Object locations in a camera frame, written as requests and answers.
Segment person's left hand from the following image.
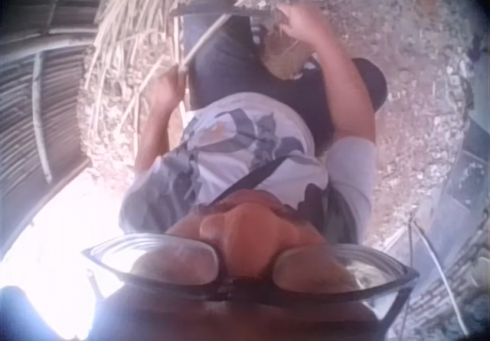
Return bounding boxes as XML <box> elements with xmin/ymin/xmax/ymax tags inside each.
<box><xmin>152</xmin><ymin>67</ymin><xmax>191</xmax><ymax>116</ymax></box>

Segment person's right hand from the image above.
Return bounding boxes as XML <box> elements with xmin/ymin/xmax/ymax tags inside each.
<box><xmin>275</xmin><ymin>2</ymin><xmax>335</xmax><ymax>52</ymax></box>

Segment long thin bamboo strip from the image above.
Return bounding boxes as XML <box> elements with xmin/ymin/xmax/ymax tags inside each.
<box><xmin>177</xmin><ymin>0</ymin><xmax>294</xmax><ymax>77</ymax></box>

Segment dark blade knife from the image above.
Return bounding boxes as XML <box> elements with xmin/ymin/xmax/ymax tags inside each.
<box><xmin>170</xmin><ymin>5</ymin><xmax>281</xmax><ymax>22</ymax></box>

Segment tan wooden block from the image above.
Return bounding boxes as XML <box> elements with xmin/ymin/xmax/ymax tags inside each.
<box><xmin>263</xmin><ymin>30</ymin><xmax>313</xmax><ymax>80</ymax></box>

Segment person's legs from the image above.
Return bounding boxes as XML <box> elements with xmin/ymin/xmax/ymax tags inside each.
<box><xmin>178</xmin><ymin>0</ymin><xmax>388</xmax><ymax>155</ymax></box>

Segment pile of bamboo strips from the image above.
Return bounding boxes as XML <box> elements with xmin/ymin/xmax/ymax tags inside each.
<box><xmin>81</xmin><ymin>0</ymin><xmax>271</xmax><ymax>103</ymax></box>

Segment thin white stick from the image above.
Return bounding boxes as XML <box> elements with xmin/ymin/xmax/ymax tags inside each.
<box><xmin>407</xmin><ymin>214</ymin><xmax>470</xmax><ymax>336</ymax></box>

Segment grey brick pile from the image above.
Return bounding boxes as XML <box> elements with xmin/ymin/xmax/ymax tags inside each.
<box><xmin>397</xmin><ymin>218</ymin><xmax>490</xmax><ymax>341</ymax></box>

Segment woven bamboo wall panel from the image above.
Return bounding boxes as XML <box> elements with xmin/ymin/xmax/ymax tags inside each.
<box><xmin>0</xmin><ymin>0</ymin><xmax>113</xmax><ymax>189</ymax></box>

